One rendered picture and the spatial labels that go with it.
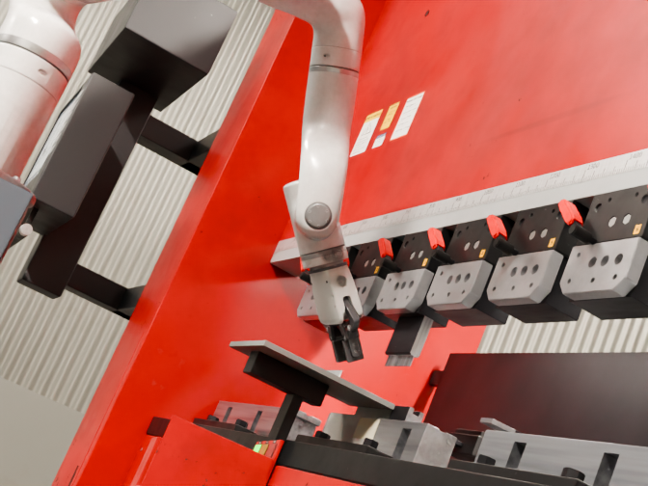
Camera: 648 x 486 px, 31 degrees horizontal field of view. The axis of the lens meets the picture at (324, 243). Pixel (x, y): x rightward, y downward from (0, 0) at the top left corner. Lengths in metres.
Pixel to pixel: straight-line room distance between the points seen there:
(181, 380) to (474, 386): 0.72
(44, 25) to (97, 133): 1.30
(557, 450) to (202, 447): 0.49
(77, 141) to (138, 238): 1.99
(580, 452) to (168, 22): 1.94
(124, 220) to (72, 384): 0.71
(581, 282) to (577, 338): 3.94
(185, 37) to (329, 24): 1.10
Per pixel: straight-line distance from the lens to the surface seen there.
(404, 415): 1.99
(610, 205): 1.70
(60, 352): 4.86
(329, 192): 1.98
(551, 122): 1.99
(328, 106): 2.06
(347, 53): 2.08
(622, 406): 2.42
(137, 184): 4.98
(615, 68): 1.91
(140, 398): 2.84
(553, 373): 2.66
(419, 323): 2.10
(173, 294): 2.86
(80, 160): 2.98
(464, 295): 1.93
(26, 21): 1.73
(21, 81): 1.69
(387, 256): 2.20
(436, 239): 2.04
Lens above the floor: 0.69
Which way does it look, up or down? 15 degrees up
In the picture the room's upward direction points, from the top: 23 degrees clockwise
